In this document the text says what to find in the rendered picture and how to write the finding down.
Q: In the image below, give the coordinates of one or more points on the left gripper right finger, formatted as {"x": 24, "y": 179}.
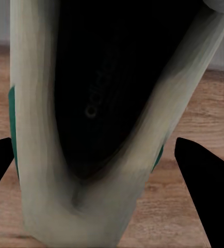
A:
{"x": 203, "y": 173}

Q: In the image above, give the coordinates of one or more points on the gym shoe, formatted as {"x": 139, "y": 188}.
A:
{"x": 97, "y": 88}

